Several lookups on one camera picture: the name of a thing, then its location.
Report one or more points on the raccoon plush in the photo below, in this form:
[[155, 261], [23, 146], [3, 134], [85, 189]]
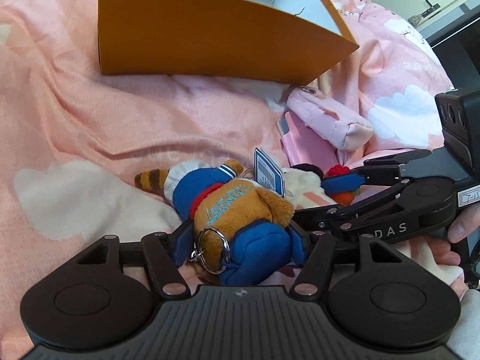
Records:
[[239, 227]]

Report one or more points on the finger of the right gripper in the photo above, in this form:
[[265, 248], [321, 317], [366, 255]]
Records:
[[372, 212], [382, 171]]

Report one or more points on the pink patterned bed quilt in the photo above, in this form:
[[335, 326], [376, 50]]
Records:
[[72, 140]]

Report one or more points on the white dog plush striped outfit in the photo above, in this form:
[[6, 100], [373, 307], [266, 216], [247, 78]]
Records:
[[303, 187]]

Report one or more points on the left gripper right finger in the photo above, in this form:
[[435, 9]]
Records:
[[314, 253]]

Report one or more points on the pink phone case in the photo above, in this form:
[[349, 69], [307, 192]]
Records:
[[302, 145]]

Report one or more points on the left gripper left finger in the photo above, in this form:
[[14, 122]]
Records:
[[164, 253]]

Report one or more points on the orange cardboard storage box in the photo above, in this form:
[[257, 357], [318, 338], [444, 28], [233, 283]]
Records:
[[286, 41]]

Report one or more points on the person's right hand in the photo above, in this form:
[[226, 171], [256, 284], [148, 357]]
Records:
[[457, 245]]

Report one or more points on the pink mini backpack pouch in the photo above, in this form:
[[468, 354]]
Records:
[[344, 129]]

